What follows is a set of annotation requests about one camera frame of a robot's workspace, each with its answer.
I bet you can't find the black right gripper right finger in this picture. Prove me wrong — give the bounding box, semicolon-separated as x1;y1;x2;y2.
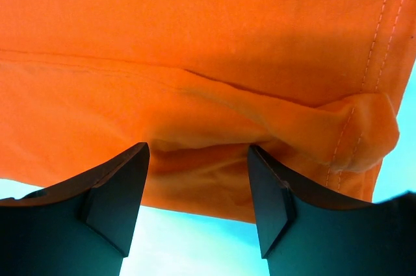
248;145;415;275

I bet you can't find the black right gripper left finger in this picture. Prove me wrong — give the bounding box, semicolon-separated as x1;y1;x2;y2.
1;143;150;275

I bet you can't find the orange t-shirt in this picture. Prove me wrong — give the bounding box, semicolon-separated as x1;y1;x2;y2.
1;0;415;222

